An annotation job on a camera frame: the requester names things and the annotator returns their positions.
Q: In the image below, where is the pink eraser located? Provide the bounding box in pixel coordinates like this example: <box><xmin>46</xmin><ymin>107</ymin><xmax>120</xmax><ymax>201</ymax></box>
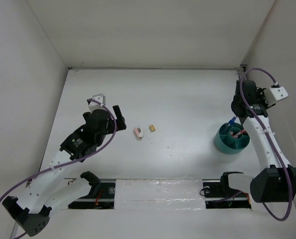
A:
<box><xmin>134</xmin><ymin>127</ymin><xmax>144</xmax><ymax>139</ymax></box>

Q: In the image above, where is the small yellow sharpener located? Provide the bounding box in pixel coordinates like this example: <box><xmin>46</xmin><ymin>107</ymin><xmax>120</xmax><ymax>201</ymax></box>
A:
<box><xmin>149</xmin><ymin>125</ymin><xmax>155</xmax><ymax>131</ymax></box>

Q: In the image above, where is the clear spray bottle blue cap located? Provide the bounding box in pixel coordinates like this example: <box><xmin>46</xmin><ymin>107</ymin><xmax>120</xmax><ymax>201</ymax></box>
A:
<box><xmin>228</xmin><ymin>117</ymin><xmax>237</xmax><ymax>127</ymax></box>

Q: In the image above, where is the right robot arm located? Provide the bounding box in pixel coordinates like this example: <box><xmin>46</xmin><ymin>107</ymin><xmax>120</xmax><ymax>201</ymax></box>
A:
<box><xmin>115</xmin><ymin>81</ymin><xmax>296</xmax><ymax>208</ymax></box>

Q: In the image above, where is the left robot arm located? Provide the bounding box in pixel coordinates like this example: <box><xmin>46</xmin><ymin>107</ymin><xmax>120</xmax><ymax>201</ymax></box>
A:
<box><xmin>2</xmin><ymin>105</ymin><xmax>127</xmax><ymax>237</ymax></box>

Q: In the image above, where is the pink pencil in container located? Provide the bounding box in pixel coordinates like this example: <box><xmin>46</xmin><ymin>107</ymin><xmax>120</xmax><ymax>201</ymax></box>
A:
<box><xmin>230</xmin><ymin>129</ymin><xmax>246</xmax><ymax>138</ymax></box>

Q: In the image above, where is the teal round container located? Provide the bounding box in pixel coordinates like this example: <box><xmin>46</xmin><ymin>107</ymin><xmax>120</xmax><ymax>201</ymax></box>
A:
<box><xmin>214</xmin><ymin>123</ymin><xmax>250</xmax><ymax>155</ymax></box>

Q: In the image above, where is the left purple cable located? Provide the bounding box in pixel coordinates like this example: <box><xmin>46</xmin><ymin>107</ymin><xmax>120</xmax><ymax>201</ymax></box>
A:
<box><xmin>0</xmin><ymin>99</ymin><xmax>118</xmax><ymax>239</ymax></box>

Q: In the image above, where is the purple cable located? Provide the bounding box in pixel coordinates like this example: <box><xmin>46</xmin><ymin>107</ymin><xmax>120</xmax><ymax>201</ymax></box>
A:
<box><xmin>0</xmin><ymin>99</ymin><xmax>118</xmax><ymax>239</ymax></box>
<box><xmin>239</xmin><ymin>67</ymin><xmax>295</xmax><ymax>222</ymax></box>

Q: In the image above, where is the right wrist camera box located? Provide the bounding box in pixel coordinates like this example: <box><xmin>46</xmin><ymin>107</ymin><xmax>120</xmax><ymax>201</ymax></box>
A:
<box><xmin>265</xmin><ymin>87</ymin><xmax>289</xmax><ymax>105</ymax></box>

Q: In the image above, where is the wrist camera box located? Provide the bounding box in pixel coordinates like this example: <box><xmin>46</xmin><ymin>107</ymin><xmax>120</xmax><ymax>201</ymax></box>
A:
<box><xmin>265</xmin><ymin>87</ymin><xmax>289</xmax><ymax>105</ymax></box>
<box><xmin>87</xmin><ymin>94</ymin><xmax>106</xmax><ymax>113</ymax></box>

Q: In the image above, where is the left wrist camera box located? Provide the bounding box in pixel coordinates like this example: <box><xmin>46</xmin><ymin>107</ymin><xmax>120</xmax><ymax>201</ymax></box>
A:
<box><xmin>87</xmin><ymin>94</ymin><xmax>106</xmax><ymax>113</ymax></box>

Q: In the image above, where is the aluminium side rail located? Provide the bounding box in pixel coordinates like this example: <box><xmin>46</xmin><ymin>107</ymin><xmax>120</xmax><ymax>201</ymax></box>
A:
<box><xmin>236</xmin><ymin>64</ymin><xmax>247</xmax><ymax>80</ymax></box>

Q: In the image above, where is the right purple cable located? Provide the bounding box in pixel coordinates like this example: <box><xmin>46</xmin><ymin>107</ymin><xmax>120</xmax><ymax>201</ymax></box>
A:
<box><xmin>239</xmin><ymin>67</ymin><xmax>295</xmax><ymax>222</ymax></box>

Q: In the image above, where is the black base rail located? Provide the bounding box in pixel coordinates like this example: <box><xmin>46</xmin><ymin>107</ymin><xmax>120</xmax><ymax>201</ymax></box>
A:
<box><xmin>68</xmin><ymin>179</ymin><xmax>252</xmax><ymax>211</ymax></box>

